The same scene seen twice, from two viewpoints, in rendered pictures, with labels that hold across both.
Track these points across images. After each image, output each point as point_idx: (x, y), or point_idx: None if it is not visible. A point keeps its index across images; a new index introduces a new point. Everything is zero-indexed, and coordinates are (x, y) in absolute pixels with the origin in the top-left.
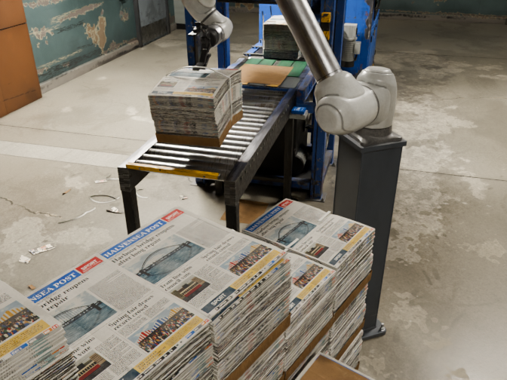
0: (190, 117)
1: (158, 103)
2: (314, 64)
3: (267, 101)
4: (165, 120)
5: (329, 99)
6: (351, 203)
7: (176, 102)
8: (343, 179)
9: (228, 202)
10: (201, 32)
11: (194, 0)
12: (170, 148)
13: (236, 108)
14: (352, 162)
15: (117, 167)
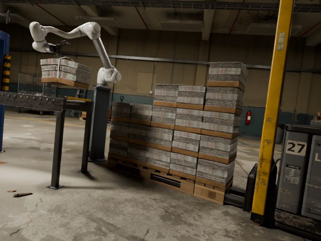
0: (86, 75)
1: (79, 68)
2: (109, 62)
3: None
4: (79, 75)
5: (118, 71)
6: (105, 108)
7: (83, 68)
8: (100, 102)
9: (91, 111)
10: (64, 44)
11: (43, 30)
12: None
13: None
14: (105, 94)
15: (63, 98)
